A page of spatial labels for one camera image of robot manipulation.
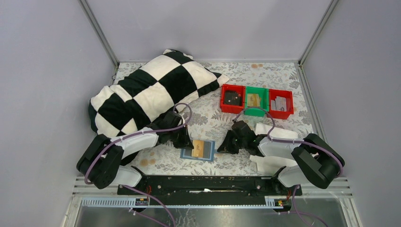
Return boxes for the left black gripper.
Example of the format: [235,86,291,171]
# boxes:
[169,124,194,148]

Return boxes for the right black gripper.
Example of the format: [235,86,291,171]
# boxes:
[217,130,247,154]

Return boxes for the blue card holder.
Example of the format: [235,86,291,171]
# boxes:
[180,140,216,162]

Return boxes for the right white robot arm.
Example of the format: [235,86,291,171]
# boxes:
[217,121,345,195]

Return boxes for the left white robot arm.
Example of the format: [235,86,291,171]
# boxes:
[76,111,194,194]

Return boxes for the black cards in bin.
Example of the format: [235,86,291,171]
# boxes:
[223,90,242,106]

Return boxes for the gold cards in bin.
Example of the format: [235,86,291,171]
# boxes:
[247,93,261,107]

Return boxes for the white cards in bin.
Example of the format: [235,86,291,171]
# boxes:
[270,96,287,112]

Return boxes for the white folded towel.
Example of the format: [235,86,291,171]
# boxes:
[250,128,298,176]

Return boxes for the left red plastic bin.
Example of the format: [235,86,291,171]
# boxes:
[219,84,245,114]

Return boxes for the red plastic bin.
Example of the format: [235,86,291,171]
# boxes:
[269,89,294,120]
[219,84,245,114]

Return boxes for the green plastic bin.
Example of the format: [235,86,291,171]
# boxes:
[244,87,269,117]

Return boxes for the black white checkered pillow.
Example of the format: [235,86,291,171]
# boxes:
[88,50,229,138]

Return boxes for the right red plastic bin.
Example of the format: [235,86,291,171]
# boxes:
[269,89,294,120]

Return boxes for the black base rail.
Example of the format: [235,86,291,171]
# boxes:
[135,175,302,203]

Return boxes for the grey slotted cable duct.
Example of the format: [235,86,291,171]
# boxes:
[81,196,291,209]

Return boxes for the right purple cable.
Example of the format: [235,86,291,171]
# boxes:
[233,107,345,178]

